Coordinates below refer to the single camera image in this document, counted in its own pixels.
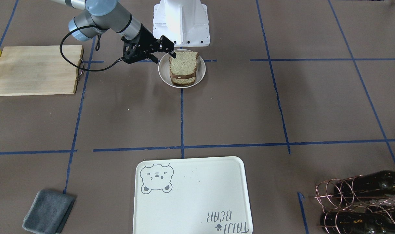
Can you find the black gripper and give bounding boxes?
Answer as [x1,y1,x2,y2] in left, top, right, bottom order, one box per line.
[132,24,177,64]

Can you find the brown bread slice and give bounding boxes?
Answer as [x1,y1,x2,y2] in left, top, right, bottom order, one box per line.
[169,51,199,79]

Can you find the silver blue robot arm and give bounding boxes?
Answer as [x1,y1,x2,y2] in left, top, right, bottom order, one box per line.
[58,0,176,64]

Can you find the cream bear serving tray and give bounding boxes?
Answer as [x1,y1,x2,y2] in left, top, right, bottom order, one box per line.
[132,156,254,234]

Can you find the bread slice on plate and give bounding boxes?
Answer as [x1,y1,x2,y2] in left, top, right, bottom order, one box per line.
[170,76,196,86]

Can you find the wooden cutting board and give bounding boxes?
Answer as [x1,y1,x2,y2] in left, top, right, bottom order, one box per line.
[0,45,84,96]

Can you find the folded grey cloth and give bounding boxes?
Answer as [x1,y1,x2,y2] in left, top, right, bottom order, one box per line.
[22,189,76,234]

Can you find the dark green wine bottle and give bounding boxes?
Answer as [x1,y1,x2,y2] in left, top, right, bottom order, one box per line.
[334,170,395,201]

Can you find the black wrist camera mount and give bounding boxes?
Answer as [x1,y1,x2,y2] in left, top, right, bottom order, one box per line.
[121,36,147,64]

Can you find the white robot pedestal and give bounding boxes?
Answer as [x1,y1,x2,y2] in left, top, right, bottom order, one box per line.
[152,0,211,47]

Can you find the black camera cable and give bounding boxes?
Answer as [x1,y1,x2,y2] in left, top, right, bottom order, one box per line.
[59,25,124,72]

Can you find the copper wire bottle rack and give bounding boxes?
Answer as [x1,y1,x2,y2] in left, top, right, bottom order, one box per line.
[315,175,395,234]

